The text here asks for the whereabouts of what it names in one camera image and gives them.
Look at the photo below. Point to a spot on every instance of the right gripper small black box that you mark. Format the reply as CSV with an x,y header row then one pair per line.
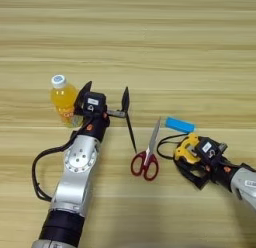
x,y
207,147

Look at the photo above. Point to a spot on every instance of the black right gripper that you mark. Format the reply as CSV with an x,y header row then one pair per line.
x,y
218,168

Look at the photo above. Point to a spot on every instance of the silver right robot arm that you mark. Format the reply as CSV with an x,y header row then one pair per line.
x,y
246,185

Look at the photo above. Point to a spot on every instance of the black pen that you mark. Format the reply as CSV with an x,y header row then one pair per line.
x,y
132,138

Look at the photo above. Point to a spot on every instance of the blue eraser block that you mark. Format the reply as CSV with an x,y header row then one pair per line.
x,y
180,125

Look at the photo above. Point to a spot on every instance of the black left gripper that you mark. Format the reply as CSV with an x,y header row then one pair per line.
x,y
95,127

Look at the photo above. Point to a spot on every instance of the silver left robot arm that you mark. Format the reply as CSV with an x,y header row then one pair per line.
x,y
76,178

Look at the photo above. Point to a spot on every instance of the yellow black tape measure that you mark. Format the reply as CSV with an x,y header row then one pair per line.
x,y
181,153

